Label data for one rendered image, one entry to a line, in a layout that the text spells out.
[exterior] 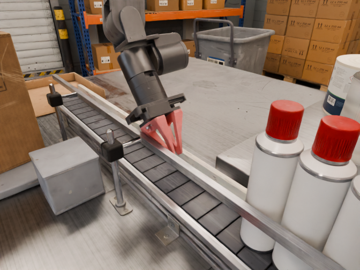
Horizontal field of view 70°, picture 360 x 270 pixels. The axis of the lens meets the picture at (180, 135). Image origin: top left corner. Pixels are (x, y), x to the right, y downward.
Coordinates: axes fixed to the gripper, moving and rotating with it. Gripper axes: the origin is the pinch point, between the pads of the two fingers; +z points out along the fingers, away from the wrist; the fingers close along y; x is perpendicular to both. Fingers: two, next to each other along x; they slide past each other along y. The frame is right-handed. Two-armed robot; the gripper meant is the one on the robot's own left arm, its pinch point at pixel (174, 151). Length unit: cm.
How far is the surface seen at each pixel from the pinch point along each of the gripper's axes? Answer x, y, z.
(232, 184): -7.3, 2.9, 8.6
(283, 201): -18.7, -0.6, 10.5
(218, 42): 125, 172, -78
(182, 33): 316, 317, -197
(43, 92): 67, -4, -42
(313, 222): -22.4, -2.0, 12.2
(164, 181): 3.3, -2.7, 4.4
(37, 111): 53, -10, -31
